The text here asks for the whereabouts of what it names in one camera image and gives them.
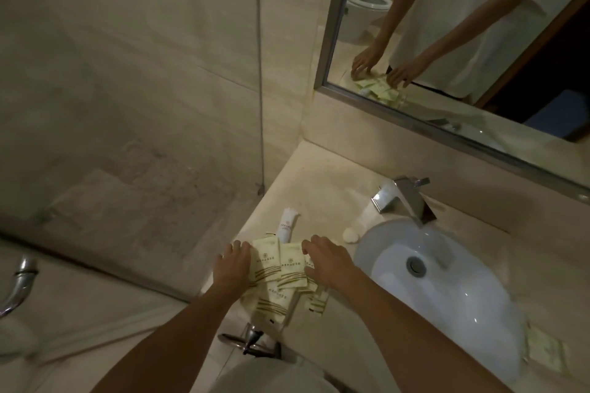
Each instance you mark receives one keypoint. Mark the cream striped amenity packet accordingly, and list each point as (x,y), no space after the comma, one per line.
(291,266)
(266,263)
(318,303)
(275,303)

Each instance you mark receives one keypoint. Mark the person's right hand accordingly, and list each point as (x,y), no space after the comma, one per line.
(332,263)

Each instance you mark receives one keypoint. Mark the chrome sink faucet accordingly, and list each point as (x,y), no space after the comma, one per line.
(405,201)

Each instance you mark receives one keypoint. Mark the person's right fingers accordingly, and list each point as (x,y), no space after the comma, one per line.
(313,245)

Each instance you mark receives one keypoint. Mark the person's left forearm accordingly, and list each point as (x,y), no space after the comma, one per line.
(170,342)

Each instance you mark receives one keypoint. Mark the person's right forearm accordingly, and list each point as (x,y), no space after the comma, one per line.
(405,333)

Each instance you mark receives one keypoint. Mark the chrome shower tap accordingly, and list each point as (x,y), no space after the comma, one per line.
(18,282)

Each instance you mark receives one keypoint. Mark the white oval sink basin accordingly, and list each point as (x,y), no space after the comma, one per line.
(461,296)

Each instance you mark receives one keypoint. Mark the metal framed wall mirror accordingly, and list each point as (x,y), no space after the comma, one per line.
(461,38)

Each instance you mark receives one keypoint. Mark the chrome sink drain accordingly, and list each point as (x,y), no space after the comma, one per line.
(415,265)

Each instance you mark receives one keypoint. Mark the glass shower panel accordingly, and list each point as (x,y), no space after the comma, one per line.
(138,107)

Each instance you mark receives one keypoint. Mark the person's left hand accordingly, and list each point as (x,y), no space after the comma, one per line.
(233,268)

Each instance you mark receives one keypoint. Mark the pale green amenity packet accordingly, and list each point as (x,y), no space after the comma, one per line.
(546,350)

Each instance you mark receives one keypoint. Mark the small round white soap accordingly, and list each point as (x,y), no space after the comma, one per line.
(350,235)

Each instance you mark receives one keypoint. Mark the person's left fingers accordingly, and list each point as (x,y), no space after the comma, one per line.
(237,247)

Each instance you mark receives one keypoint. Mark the white amenity tube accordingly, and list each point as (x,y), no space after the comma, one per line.
(285,224)

